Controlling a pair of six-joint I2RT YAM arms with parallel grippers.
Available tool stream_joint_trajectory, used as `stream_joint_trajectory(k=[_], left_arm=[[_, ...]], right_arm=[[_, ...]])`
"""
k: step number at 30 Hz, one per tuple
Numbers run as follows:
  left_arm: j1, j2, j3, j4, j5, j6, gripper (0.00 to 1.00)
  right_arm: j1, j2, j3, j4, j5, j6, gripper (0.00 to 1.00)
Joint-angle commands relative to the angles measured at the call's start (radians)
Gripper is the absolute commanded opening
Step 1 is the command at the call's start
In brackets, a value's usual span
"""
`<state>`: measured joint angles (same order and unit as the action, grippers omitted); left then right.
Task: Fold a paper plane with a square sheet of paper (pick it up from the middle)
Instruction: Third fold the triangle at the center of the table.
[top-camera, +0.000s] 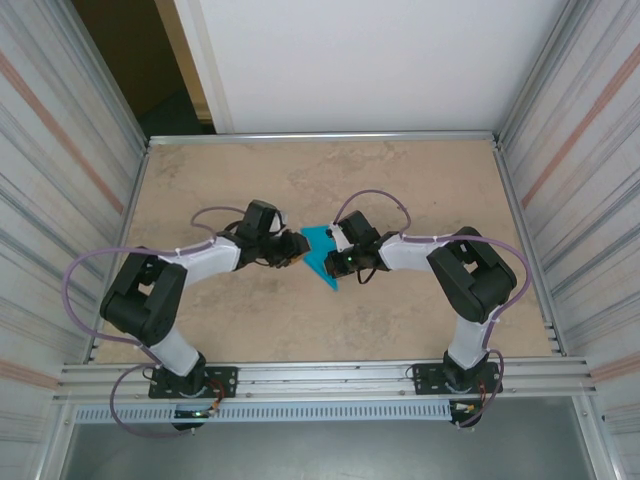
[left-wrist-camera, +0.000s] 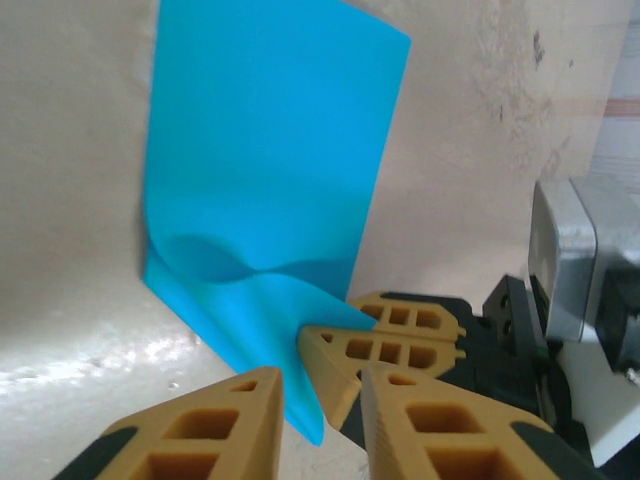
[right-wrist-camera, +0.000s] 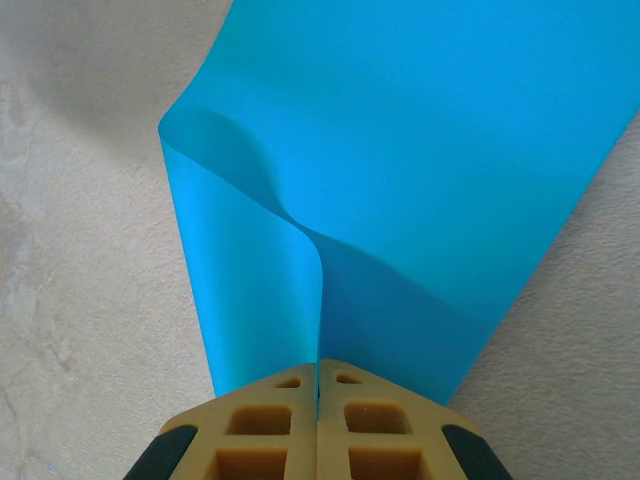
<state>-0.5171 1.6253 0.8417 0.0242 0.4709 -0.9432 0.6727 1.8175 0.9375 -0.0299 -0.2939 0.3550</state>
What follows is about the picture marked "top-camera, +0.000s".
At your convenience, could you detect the blue paper sheet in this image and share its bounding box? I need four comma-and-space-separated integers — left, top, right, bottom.
299, 224, 346, 292

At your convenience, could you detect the black base controller box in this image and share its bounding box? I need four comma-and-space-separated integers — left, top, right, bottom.
448, 399, 486, 430
172, 407, 221, 433

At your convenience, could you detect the striped translucent side panel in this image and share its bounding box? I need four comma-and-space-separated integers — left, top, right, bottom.
492, 0, 640, 480
0, 0, 151, 480

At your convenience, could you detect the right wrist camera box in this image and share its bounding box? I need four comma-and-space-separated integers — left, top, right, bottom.
327, 222, 352, 254

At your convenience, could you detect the thin aluminium table rail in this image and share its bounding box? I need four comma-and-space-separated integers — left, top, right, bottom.
144, 130, 501, 149

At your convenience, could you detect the wide aluminium mounting rail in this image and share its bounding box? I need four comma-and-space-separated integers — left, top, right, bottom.
52, 357, 599, 404

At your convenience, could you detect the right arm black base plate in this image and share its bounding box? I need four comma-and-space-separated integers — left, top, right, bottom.
412, 360, 504, 396

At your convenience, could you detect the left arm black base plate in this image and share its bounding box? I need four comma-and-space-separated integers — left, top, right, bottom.
148, 365, 239, 400

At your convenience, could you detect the grey slotted cable duct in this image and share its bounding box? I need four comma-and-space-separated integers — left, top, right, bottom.
72, 399, 454, 424

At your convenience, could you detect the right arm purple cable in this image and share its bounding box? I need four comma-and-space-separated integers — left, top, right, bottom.
333, 188, 532, 430

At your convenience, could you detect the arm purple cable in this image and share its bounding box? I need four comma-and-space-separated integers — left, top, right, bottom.
333, 188, 532, 430
64, 206, 251, 440

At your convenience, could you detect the white door frame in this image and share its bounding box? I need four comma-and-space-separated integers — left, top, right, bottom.
154, 0, 236, 135

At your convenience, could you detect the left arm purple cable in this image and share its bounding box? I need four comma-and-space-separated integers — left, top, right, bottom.
64, 206, 251, 440

